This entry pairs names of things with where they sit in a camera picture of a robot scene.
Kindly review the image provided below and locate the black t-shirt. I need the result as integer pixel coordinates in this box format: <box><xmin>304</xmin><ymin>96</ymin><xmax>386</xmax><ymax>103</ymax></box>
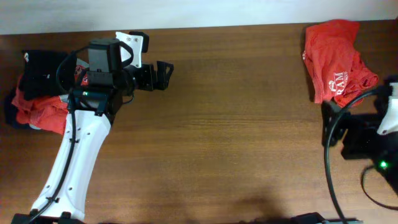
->
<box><xmin>18</xmin><ymin>50</ymin><xmax>77</xmax><ymax>101</ymax></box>

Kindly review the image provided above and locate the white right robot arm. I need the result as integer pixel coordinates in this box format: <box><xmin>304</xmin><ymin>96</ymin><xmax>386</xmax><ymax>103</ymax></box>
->
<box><xmin>290</xmin><ymin>101</ymin><xmax>397</xmax><ymax>224</ymax></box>

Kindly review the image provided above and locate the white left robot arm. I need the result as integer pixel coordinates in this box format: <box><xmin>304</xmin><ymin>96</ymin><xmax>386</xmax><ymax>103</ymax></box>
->
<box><xmin>12</xmin><ymin>37</ymin><xmax>174</xmax><ymax>223</ymax></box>

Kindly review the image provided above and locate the red RAM t-shirt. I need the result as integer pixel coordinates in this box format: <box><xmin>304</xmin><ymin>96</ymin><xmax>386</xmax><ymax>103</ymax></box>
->
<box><xmin>302</xmin><ymin>19</ymin><xmax>379</xmax><ymax>107</ymax></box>

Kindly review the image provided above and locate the navy folded t-shirt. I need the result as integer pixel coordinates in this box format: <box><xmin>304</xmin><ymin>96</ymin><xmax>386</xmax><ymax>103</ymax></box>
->
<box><xmin>3</xmin><ymin>87</ymin><xmax>32</xmax><ymax>129</ymax></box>

